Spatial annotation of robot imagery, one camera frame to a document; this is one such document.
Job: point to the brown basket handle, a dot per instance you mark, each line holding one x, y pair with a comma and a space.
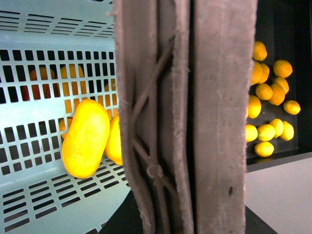
183, 79

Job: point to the yellow mango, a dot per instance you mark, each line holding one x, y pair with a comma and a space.
86, 139

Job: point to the light blue plastic basket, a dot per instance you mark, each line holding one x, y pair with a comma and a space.
54, 54

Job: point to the yellow lemon bottom large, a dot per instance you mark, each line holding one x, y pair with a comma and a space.
264, 149

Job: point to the yellow lemon top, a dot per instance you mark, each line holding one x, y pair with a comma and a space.
259, 51

